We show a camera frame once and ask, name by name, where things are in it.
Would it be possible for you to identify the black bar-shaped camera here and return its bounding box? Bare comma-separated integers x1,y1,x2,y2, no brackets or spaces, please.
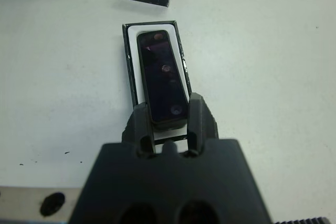
136,29,190,132

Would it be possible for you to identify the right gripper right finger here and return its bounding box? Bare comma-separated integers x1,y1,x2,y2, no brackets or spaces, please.
186,92,219,156

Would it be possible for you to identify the black box base white insert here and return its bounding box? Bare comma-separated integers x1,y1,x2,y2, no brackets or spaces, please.
122,19,194,146

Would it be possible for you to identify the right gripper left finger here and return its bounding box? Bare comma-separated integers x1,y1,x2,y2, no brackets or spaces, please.
121,102,156,158

